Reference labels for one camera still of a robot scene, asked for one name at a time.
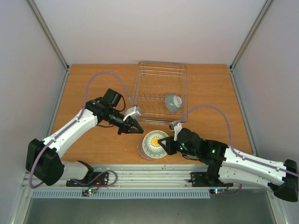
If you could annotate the pale green bowl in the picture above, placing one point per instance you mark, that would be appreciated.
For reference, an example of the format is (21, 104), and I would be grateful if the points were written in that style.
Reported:
(190, 157)

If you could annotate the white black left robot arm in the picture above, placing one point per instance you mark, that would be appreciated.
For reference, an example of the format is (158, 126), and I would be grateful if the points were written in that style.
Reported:
(44, 156)

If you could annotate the right controller board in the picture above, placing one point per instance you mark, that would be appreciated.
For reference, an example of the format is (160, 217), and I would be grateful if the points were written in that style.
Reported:
(218, 191)

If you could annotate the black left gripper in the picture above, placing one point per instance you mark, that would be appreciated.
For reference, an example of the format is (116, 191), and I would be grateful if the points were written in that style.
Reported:
(129, 123)

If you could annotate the aluminium frame rails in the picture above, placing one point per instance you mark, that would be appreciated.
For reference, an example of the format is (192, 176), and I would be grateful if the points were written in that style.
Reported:
(114, 35)

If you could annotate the pink patterned bowl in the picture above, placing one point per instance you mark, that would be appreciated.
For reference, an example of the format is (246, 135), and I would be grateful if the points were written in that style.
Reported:
(142, 153)

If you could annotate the grey slotted cable duct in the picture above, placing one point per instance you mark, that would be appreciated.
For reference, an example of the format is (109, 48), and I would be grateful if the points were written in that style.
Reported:
(110, 194)

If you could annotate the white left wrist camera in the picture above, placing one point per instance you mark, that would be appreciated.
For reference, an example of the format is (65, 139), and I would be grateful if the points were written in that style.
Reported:
(133, 112)

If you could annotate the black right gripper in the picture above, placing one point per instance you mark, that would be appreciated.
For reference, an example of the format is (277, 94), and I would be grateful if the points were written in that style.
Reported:
(172, 146)

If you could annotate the controller board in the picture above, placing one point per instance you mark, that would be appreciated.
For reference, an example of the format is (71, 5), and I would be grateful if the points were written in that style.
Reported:
(218, 191)
(88, 192)

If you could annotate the grey speckled bowl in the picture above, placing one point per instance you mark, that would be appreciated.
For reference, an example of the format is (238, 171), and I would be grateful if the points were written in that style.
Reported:
(173, 103)

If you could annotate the yellow blue patterned bowl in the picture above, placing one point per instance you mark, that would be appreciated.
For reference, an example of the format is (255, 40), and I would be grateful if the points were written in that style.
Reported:
(151, 146)

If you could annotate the metal wire dish rack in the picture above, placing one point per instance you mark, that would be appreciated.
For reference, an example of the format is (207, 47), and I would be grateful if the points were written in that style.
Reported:
(153, 82)

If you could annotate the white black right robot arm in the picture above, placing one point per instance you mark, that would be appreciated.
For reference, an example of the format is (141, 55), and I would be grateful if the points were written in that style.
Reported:
(226, 165)

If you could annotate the left controller board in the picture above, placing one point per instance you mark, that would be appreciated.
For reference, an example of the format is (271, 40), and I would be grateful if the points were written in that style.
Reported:
(88, 192)

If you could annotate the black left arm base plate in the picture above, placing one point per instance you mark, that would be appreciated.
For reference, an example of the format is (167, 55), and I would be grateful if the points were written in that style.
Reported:
(102, 178)

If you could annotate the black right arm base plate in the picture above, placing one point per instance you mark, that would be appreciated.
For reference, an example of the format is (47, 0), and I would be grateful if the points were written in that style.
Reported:
(199, 179)

